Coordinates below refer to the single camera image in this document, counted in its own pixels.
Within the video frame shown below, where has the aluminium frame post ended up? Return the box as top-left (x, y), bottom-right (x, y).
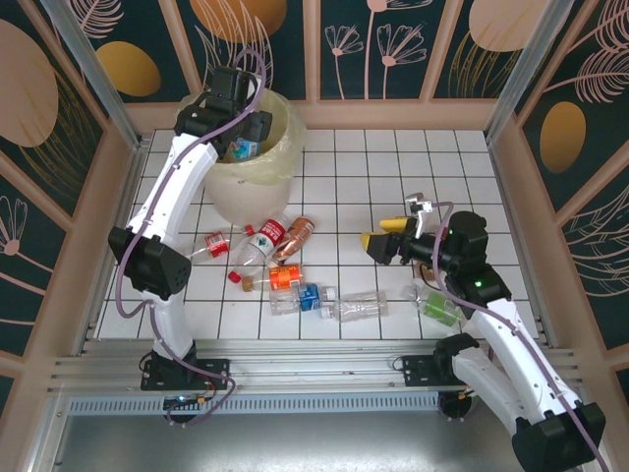
top-left (484, 0), bottom-right (579, 145)
top-left (38, 0), bottom-right (148, 151)

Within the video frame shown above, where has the perforated metal cable tray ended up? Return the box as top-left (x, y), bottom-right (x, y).
top-left (66, 395), bottom-right (446, 415)

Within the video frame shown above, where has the clear bottle small red label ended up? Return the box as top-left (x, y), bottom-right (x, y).
top-left (186, 224), bottom-right (257, 266)

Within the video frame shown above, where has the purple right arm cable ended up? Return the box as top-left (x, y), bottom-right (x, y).
top-left (429, 200), bottom-right (610, 472)

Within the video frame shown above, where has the clear bottle red white label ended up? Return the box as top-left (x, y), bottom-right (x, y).
top-left (229, 220), bottom-right (289, 285)

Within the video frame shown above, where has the aluminium side rail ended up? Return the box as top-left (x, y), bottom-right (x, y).
top-left (73, 137), bottom-right (151, 358)
top-left (484, 135), bottom-right (561, 353)

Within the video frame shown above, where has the clear bottle green label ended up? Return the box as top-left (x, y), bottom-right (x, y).
top-left (402, 277), bottom-right (466, 325)

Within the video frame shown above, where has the clear bottle orange label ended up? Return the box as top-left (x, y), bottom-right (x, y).
top-left (240, 264), bottom-right (304, 295)

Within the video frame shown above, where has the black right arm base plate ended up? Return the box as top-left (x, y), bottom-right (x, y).
top-left (401, 354), bottom-right (492, 389)

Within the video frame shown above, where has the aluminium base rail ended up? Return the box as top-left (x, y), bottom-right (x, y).
top-left (46, 337), bottom-right (589, 394)

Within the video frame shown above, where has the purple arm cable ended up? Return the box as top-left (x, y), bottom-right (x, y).
top-left (115, 47), bottom-right (269, 430)
top-left (429, 200), bottom-right (610, 472)

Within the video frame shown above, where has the cream plastic bin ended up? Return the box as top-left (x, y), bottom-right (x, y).
top-left (176, 90), bottom-right (309, 226)

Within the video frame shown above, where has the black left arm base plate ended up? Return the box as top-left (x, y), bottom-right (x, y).
top-left (141, 357), bottom-right (232, 392)

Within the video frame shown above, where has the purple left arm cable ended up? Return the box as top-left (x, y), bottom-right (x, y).
top-left (115, 47), bottom-right (269, 430)

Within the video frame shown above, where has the clear unlabelled bottle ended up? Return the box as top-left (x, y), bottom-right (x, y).
top-left (319, 290), bottom-right (389, 324)

